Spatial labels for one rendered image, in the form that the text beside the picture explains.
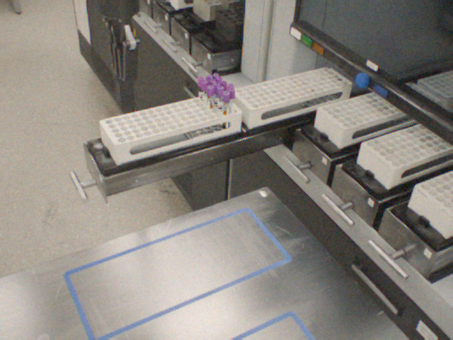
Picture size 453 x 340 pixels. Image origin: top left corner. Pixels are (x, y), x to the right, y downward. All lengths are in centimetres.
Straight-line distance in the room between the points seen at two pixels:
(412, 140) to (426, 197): 18
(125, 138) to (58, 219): 116
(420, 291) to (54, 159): 183
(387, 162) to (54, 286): 66
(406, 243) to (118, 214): 138
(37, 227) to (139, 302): 138
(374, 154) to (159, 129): 44
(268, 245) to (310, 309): 14
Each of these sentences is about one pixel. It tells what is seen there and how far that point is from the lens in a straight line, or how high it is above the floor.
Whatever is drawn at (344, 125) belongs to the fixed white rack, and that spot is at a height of 86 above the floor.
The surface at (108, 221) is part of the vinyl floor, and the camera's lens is 216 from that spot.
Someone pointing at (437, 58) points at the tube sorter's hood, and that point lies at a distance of 100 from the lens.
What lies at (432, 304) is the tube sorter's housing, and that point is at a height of 70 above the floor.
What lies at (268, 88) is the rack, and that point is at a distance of 128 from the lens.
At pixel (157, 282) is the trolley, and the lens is 87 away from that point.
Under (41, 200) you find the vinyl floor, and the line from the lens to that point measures 231.
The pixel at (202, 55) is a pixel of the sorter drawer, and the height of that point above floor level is 78.
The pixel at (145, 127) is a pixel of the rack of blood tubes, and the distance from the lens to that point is 112.
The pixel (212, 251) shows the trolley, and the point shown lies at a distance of 91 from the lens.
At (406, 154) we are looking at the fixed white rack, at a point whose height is 86.
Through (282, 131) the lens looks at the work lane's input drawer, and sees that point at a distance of 125.
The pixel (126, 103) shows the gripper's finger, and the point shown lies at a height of 93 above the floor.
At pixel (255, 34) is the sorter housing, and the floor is 89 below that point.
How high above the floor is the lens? 149
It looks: 38 degrees down
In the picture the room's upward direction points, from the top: 4 degrees clockwise
